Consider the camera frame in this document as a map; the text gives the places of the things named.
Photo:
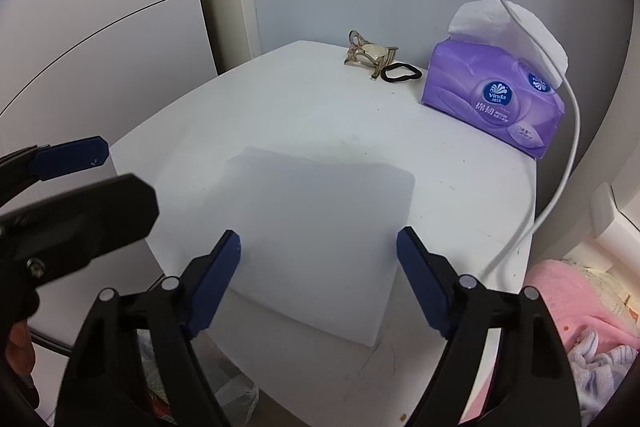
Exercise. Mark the white tissue sheet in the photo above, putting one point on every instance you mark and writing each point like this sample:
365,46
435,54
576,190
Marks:
320,232

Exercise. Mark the cream patterned cloth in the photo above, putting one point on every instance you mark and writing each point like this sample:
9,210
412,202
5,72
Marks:
607,292

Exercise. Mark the pink blanket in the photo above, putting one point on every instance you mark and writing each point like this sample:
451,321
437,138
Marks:
555,297

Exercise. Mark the white nightstand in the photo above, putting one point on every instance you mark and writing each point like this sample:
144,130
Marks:
300,107

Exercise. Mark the purple striped cloth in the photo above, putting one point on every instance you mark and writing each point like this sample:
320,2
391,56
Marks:
600,372

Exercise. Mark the person's left hand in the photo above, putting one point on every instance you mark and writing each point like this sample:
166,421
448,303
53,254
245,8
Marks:
20,349

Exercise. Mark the red drink can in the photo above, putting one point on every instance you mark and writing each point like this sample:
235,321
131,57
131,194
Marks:
156,401

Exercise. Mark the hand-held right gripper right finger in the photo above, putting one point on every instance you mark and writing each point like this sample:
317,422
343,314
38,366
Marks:
422,277

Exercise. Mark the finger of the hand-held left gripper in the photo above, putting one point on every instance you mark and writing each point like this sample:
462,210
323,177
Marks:
90,217
70,157

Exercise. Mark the white wardrobe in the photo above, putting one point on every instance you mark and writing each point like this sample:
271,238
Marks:
100,7

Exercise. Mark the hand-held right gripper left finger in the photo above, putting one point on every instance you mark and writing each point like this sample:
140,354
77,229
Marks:
215,277

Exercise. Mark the white bed headboard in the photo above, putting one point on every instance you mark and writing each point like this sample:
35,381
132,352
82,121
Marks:
617,227

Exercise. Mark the brown hair clip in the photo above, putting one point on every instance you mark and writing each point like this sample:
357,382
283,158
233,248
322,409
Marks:
367,53

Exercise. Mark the purple tissue pack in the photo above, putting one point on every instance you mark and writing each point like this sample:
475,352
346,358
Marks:
480,102

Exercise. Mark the clear plastic bin liner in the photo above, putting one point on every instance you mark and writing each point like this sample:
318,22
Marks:
240,399

